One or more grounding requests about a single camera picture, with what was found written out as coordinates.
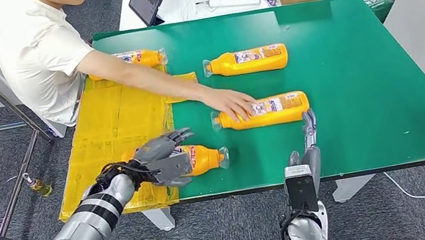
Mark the person's right hand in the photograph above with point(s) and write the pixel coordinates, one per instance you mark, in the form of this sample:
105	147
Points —
231	104

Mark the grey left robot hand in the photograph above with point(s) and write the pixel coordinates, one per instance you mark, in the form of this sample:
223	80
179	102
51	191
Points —
154	149

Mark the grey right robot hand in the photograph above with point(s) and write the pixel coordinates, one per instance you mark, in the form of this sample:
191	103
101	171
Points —
316	162

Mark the orange detergent bottle clear cap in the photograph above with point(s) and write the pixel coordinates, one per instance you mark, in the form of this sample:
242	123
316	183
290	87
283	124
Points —
204	157
229	65
145	58
281	113

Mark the person's right forearm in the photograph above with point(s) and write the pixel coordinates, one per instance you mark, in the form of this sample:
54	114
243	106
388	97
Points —
171	84

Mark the small glass bottle yellow liquid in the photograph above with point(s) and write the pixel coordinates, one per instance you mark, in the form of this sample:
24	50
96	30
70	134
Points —
40	187

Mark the white table leg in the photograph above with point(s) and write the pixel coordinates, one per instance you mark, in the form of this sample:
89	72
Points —
351	188
160	219

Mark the yellow taped cardboard mat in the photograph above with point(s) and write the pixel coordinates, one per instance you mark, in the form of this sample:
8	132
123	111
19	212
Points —
107	120

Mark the green table mat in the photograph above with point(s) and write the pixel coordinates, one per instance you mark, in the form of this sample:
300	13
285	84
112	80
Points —
364	88

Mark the person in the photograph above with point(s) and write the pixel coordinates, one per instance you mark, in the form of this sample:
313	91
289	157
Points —
39	53

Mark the green bag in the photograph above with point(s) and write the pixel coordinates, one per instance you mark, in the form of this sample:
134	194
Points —
377	3

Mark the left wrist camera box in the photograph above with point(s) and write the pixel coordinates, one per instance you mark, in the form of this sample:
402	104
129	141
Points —
170	168

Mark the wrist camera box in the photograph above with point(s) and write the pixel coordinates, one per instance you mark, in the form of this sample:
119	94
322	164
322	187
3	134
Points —
170	168
301	190

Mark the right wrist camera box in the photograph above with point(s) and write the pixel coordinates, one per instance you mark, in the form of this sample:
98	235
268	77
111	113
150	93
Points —
301	190

